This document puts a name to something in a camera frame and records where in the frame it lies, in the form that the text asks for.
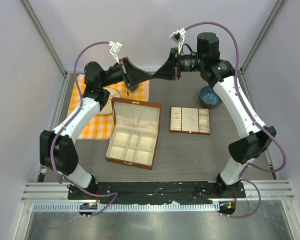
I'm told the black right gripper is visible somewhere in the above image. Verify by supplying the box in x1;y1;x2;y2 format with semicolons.
153;47;205;81

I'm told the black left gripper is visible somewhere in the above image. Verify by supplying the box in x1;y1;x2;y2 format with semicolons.
100;57;153;89

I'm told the silver crystal necklace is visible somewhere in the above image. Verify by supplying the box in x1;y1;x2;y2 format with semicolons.
131;108;142;126

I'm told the brown jewelry box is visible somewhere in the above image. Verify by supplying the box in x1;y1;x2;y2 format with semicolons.
105;97;162;170

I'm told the brown jewelry tray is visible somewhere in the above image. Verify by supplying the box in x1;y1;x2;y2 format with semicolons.
169;106;211;136

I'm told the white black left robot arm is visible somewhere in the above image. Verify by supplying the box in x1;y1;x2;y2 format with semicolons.
39;57;153;200

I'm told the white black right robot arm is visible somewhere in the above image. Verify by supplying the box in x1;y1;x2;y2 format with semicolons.
153;30;277;198

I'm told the small dark blue cup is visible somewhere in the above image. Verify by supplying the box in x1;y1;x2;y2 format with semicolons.
126;83;139;92

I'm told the beige floral ceramic plate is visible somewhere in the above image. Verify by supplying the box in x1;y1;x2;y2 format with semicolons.
99;87;121;115

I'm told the blue ceramic bowl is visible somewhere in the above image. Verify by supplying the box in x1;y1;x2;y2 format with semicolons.
199;85;222;109

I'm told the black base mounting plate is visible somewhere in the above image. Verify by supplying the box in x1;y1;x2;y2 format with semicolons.
67;180;247;206

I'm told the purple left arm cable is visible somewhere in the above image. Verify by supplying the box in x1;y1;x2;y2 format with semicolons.
50;41;120;218

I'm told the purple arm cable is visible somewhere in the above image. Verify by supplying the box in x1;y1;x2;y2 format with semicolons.
50;41;120;218
179;21;288;219

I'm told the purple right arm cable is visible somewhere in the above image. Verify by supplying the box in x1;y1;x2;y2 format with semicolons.
179;21;288;219

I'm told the white slotted cable duct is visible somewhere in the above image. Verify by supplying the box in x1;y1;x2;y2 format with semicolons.
32;202;220;213

